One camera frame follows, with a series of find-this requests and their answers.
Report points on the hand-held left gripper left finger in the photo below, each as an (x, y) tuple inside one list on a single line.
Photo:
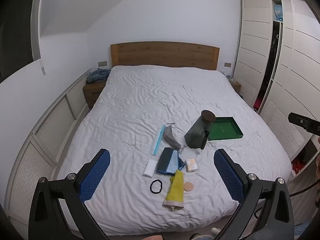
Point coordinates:
[(96, 172)]

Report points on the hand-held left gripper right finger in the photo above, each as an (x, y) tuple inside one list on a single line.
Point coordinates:
[(228, 175)]

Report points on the tissue pack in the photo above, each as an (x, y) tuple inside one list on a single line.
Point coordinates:
[(191, 165)]

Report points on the round beige powder puff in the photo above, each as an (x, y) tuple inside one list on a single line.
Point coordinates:
[(187, 186)]

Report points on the green tray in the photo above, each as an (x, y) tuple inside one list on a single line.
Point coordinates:
[(223, 130)]

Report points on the white cloth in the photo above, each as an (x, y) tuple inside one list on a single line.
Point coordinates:
[(150, 168)]

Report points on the blue and grey cloth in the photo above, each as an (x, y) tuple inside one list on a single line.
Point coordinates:
[(167, 161)]

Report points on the grey fabric mask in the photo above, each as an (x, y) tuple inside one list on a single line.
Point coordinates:
[(171, 137)]

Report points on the red clothes in wardrobe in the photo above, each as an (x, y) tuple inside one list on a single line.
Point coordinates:
[(258, 105)]

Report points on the white louvered radiator cover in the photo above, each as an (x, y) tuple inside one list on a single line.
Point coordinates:
[(50, 122)]

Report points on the wooden nightstand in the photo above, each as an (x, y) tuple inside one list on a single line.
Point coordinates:
[(93, 92), (236, 87)]

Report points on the pile of small bedside items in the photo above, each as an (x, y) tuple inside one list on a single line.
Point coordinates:
[(230, 78)]

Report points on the white louvered wardrobe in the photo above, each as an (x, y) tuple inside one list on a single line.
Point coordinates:
[(252, 42)]

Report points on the white bed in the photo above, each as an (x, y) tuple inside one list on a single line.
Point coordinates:
[(150, 92)]

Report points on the blue crumpled cloth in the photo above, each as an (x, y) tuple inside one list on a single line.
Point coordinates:
[(98, 75)]

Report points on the light blue bundle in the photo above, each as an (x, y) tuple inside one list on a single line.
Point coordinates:
[(278, 12)]

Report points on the wooden headboard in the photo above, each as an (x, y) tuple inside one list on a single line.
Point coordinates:
[(165, 55)]

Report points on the beige wall switch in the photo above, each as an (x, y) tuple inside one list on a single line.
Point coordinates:
[(102, 63), (228, 64)]

